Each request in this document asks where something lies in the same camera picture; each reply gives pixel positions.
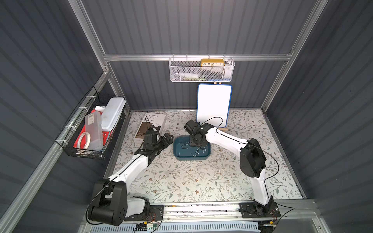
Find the yellow clock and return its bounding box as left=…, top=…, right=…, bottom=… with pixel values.
left=201, top=58, right=225, bottom=67

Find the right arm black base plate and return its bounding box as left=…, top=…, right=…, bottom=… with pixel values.
left=238, top=201, right=281, bottom=219

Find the white board with blue frame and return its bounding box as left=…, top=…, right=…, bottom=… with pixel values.
left=197, top=83, right=232, bottom=128

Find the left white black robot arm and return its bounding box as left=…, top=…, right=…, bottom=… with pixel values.
left=85, top=128, right=174, bottom=226

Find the white marker pen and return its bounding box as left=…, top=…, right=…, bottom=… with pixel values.
left=178, top=73, right=206, bottom=81

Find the white wire mesh basket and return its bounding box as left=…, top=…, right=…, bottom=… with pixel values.
left=169, top=56, right=236, bottom=83

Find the teal plastic storage tray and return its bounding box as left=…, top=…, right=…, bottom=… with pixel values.
left=173, top=136, right=211, bottom=161

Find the interior design trends book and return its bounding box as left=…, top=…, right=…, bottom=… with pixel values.
left=134, top=113, right=166, bottom=143

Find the white plastic case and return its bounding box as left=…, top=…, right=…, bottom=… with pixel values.
left=101, top=97, right=126, bottom=132

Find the white tape roll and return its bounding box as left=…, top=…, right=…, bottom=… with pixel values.
left=76, top=132, right=91, bottom=150

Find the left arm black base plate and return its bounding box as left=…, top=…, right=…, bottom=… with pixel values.
left=124, top=205, right=164, bottom=222

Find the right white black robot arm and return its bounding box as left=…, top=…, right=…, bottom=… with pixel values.
left=184, top=120, right=274, bottom=216

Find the black wire wall basket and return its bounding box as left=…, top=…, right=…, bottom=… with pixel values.
left=56, top=88, right=126, bottom=160

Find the aluminium front rail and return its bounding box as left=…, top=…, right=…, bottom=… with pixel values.
left=162, top=199, right=322, bottom=223

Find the translucent plastic container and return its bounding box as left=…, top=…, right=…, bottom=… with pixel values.
left=85, top=111, right=104, bottom=151

